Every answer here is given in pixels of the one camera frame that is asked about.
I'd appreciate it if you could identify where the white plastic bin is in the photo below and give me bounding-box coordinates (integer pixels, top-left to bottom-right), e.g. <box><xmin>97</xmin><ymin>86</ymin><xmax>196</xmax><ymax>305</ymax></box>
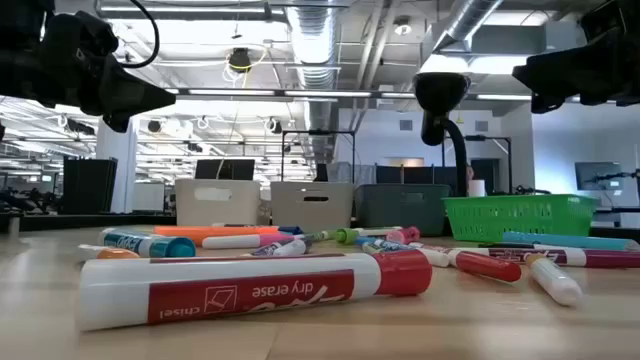
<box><xmin>174</xmin><ymin>178</ymin><xmax>262</xmax><ymax>228</ymax></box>

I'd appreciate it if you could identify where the teal plastic bin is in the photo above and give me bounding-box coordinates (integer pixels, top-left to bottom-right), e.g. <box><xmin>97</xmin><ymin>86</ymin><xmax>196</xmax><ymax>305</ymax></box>
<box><xmin>354</xmin><ymin>183</ymin><xmax>452</xmax><ymax>237</ymax></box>

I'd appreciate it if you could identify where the teal Expo dry-erase marker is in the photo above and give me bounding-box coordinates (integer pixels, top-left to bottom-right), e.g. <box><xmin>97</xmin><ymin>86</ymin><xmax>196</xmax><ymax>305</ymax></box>
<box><xmin>97</xmin><ymin>227</ymin><xmax>197</xmax><ymax>259</ymax></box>

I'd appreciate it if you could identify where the black gooseneck desk lamp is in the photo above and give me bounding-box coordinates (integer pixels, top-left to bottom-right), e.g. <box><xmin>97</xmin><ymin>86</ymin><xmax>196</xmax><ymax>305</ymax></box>
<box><xmin>412</xmin><ymin>72</ymin><xmax>472</xmax><ymax>199</ymax></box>

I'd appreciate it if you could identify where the silver ribbed ventilation duct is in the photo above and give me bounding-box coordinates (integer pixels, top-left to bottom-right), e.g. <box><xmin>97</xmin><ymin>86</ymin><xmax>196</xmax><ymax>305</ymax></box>
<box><xmin>284</xmin><ymin>0</ymin><xmax>344</xmax><ymax>166</ymax></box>

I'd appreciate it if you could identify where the grey wall monitor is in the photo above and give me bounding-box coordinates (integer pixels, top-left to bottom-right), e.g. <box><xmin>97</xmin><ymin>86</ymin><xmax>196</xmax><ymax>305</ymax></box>
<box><xmin>574</xmin><ymin>161</ymin><xmax>624</xmax><ymax>191</ymax></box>

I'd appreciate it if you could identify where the black ceiling-mounted camera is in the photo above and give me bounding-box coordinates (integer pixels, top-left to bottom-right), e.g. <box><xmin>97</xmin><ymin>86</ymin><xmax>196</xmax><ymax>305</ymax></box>
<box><xmin>227</xmin><ymin>47</ymin><xmax>254</xmax><ymax>75</ymax></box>

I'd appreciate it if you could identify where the thin red marker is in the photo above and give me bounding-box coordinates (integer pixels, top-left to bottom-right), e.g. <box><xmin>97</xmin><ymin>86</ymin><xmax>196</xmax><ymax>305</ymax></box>
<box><xmin>407</xmin><ymin>242</ymin><xmax>523</xmax><ymax>284</ymax></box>

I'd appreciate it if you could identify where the thin orange marker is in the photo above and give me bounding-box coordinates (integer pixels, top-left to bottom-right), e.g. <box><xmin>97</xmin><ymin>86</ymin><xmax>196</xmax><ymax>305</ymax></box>
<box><xmin>523</xmin><ymin>253</ymin><xmax>585</xmax><ymax>308</ymax></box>
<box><xmin>77</xmin><ymin>243</ymin><xmax>142</xmax><ymax>261</ymax></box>

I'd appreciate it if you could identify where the thin black marker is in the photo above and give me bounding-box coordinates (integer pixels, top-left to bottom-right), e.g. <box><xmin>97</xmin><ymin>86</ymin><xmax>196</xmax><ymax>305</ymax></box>
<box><xmin>477</xmin><ymin>241</ymin><xmax>539</xmax><ymax>250</ymax></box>

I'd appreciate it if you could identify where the orange highlighter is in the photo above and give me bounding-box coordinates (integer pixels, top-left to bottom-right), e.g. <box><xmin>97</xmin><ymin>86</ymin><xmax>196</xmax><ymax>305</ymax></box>
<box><xmin>152</xmin><ymin>224</ymin><xmax>281</xmax><ymax>247</ymax></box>

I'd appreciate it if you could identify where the black cabinet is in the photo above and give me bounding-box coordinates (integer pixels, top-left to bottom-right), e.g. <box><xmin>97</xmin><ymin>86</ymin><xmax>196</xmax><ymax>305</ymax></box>
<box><xmin>62</xmin><ymin>157</ymin><xmax>119</xmax><ymax>216</ymax></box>

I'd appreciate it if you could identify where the grey plastic bin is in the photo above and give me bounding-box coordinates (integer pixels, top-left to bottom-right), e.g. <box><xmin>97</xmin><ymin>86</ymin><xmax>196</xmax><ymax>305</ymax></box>
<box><xmin>270</xmin><ymin>181</ymin><xmax>355</xmax><ymax>234</ymax></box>

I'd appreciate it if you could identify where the light blue highlighter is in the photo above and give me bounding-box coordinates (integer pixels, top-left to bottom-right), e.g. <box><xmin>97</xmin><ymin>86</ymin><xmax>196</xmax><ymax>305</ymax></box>
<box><xmin>501</xmin><ymin>230</ymin><xmax>640</xmax><ymax>253</ymax></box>

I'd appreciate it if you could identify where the green mesh plastic basket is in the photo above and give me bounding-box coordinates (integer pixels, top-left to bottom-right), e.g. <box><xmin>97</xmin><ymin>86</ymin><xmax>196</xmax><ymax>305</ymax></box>
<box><xmin>442</xmin><ymin>193</ymin><xmax>600</xmax><ymax>245</ymax></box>

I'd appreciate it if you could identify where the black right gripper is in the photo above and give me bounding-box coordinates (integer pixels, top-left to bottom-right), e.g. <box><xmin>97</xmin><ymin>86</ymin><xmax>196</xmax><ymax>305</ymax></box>
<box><xmin>512</xmin><ymin>19</ymin><xmax>640</xmax><ymax>115</ymax></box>

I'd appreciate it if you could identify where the green Expo dry-erase marker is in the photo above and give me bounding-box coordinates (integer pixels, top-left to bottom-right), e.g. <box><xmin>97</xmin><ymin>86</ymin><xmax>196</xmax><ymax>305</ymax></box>
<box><xmin>327</xmin><ymin>225</ymin><xmax>404</xmax><ymax>246</ymax></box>

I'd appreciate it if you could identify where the pink highlighter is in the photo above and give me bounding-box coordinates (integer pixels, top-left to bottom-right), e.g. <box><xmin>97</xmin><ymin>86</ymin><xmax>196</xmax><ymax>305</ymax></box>
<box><xmin>384</xmin><ymin>225</ymin><xmax>422</xmax><ymax>245</ymax></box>

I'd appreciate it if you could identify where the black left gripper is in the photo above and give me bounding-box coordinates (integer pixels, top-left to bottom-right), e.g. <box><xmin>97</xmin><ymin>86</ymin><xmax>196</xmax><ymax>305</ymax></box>
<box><xmin>0</xmin><ymin>9</ymin><xmax>177</xmax><ymax>134</ymax></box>

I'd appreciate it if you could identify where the black metal rig frame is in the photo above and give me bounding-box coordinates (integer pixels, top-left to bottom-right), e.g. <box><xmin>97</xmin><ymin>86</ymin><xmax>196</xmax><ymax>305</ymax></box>
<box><xmin>281</xmin><ymin>129</ymin><xmax>357</xmax><ymax>184</ymax></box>

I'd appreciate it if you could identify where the red Expo dry-erase marker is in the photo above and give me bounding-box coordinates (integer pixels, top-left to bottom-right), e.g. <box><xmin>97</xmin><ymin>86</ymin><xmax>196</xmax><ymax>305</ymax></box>
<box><xmin>77</xmin><ymin>248</ymin><xmax>434</xmax><ymax>333</ymax></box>

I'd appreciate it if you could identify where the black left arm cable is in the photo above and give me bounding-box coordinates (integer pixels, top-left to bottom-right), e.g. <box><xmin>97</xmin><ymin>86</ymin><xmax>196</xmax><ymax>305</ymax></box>
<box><xmin>119</xmin><ymin>0</ymin><xmax>161</xmax><ymax>70</ymax></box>

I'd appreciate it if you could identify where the black computer monitor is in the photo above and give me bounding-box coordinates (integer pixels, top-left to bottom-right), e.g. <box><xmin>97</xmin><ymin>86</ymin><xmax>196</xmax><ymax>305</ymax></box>
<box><xmin>194</xmin><ymin>158</ymin><xmax>256</xmax><ymax>181</ymax></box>

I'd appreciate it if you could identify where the thin maroon marker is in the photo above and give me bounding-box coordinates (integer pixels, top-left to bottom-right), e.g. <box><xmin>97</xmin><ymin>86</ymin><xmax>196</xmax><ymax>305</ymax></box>
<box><xmin>409</xmin><ymin>243</ymin><xmax>640</xmax><ymax>270</ymax></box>

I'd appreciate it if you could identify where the thin pink marker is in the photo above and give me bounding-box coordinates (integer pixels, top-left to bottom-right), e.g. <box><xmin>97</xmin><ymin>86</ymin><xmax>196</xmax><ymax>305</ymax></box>
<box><xmin>201</xmin><ymin>232</ymin><xmax>301</xmax><ymax>251</ymax></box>

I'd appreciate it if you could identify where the silver smooth ventilation duct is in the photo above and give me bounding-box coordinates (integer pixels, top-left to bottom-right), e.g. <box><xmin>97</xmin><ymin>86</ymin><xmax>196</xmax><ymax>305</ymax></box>
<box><xmin>432</xmin><ymin>0</ymin><xmax>504</xmax><ymax>51</ymax></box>

